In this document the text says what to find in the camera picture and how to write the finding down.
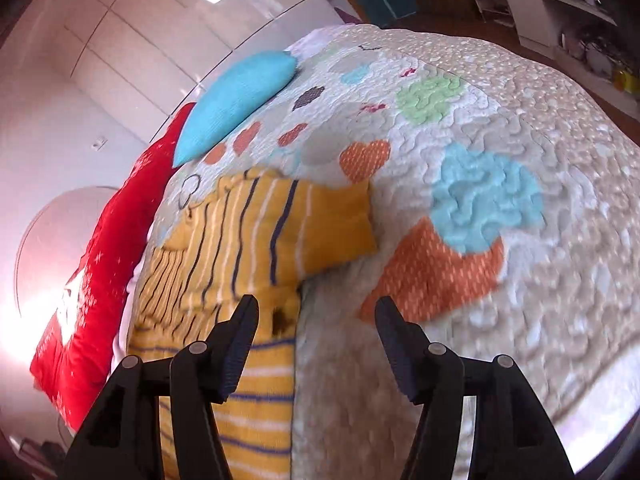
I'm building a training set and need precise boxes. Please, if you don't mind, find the patterned quilted blanket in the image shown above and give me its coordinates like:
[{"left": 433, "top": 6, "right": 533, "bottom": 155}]
[{"left": 145, "top": 22, "right": 640, "bottom": 480}]

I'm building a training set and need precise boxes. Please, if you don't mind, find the white glossy wardrobe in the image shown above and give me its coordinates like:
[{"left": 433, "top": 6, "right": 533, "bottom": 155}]
[{"left": 0, "top": 0, "right": 346, "bottom": 146}]

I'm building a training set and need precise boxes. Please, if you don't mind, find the white round headboard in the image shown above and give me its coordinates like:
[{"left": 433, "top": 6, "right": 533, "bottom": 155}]
[{"left": 12, "top": 185, "right": 121, "bottom": 321}]

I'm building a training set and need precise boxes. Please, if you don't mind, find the yellow striped sweater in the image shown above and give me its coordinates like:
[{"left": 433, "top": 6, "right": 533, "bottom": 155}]
[{"left": 125, "top": 167, "right": 378, "bottom": 480}]

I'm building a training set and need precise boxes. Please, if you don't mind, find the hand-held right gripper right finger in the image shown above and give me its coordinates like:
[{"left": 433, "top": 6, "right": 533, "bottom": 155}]
[{"left": 374, "top": 295, "right": 576, "bottom": 480}]

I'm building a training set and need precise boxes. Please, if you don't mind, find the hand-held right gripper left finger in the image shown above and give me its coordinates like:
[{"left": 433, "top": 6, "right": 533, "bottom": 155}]
[{"left": 62, "top": 294, "right": 261, "bottom": 480}]

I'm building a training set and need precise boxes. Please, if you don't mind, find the blue pillow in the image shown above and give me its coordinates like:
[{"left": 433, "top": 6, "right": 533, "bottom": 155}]
[{"left": 172, "top": 50, "right": 299, "bottom": 168}]

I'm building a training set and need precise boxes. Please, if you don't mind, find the white shelf unit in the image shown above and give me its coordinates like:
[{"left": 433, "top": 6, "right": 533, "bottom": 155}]
[{"left": 489, "top": 0, "right": 640, "bottom": 117}]

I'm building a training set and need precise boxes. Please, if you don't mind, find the red embroidered quilt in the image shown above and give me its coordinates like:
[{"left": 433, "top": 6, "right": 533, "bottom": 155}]
[{"left": 29, "top": 102, "right": 197, "bottom": 433}]

